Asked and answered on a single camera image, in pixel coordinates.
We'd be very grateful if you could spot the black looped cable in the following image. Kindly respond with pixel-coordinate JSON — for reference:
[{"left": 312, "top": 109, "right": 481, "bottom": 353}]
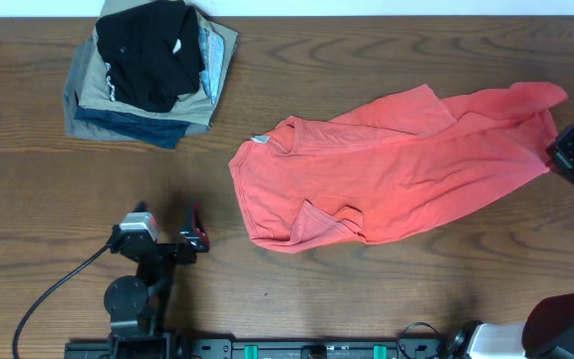
[{"left": 399, "top": 321, "right": 442, "bottom": 359}]

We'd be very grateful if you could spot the light blue folded garment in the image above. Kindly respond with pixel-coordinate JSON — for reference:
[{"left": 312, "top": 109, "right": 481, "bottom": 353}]
[{"left": 198, "top": 25, "right": 225, "bottom": 105}]

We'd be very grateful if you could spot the black folded shirt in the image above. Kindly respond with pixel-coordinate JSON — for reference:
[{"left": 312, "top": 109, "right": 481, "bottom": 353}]
[{"left": 96, "top": 1, "right": 204, "bottom": 113}]

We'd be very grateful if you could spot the coral red t-shirt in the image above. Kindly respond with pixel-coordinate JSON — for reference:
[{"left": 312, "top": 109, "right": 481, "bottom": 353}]
[{"left": 229, "top": 82, "right": 567, "bottom": 253}]

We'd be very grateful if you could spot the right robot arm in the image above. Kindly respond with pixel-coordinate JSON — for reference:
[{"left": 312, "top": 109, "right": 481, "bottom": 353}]
[{"left": 440, "top": 124, "right": 574, "bottom": 359}]

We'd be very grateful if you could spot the khaki folded garment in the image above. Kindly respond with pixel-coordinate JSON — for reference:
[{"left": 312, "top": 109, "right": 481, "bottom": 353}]
[{"left": 78, "top": 10, "right": 237, "bottom": 127}]

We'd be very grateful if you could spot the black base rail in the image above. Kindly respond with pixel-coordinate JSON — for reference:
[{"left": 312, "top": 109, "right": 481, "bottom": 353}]
[{"left": 64, "top": 338, "right": 443, "bottom": 359}]

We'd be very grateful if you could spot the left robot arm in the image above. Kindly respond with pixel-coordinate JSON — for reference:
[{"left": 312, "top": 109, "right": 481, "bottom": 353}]
[{"left": 104, "top": 200, "right": 209, "bottom": 359}]

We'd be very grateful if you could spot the grey folded garment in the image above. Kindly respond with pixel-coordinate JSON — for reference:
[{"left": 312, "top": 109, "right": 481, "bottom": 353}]
[{"left": 63, "top": 37, "right": 209, "bottom": 143}]

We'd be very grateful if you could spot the dark blue folded garment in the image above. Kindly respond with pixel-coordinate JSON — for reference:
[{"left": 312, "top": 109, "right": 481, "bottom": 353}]
[{"left": 75, "top": 106, "right": 190, "bottom": 150}]

